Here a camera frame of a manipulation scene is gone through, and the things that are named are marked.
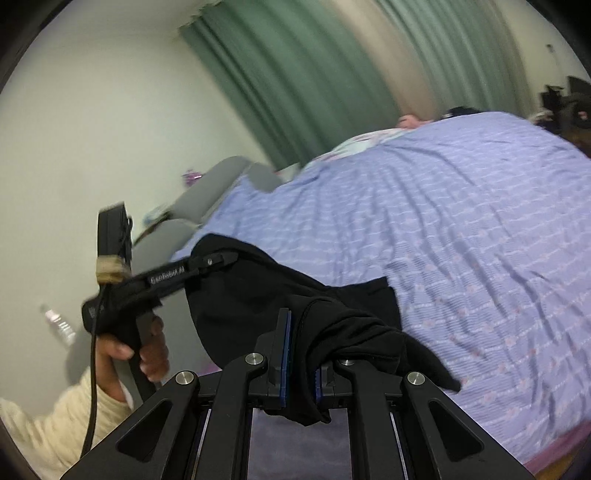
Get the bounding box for pink bed sheet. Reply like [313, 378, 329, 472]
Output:
[521, 422, 591, 477]

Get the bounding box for black cable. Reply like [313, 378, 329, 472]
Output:
[79, 281, 110, 461]

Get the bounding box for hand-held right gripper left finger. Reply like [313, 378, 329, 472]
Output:
[60, 308, 293, 480]

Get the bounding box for pale printed pillow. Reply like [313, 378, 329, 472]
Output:
[304, 128, 408, 169]

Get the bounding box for small pink object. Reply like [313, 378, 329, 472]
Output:
[397, 114, 433, 131]

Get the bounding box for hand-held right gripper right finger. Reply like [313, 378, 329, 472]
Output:
[314, 357, 536, 480]

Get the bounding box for black chair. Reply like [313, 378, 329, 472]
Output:
[539, 76, 591, 155]

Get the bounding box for green curtain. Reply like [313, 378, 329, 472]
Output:
[378, 0, 533, 117]
[179, 0, 408, 172]

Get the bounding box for purple patterned bedspread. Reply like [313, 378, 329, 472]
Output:
[170, 111, 591, 468]

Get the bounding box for grey upholstered headboard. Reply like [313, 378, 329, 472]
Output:
[133, 156, 279, 274]

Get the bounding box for black pants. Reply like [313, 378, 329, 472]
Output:
[185, 233, 462, 426]

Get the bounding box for person's left hand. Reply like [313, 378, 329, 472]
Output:
[95, 316, 170, 385]

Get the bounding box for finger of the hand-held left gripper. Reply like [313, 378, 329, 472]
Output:
[185, 250, 239, 283]

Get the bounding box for person's left forearm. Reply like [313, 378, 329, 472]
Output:
[0, 369, 136, 480]

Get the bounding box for clear plastic water bottle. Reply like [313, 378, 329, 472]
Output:
[39, 303, 77, 348]

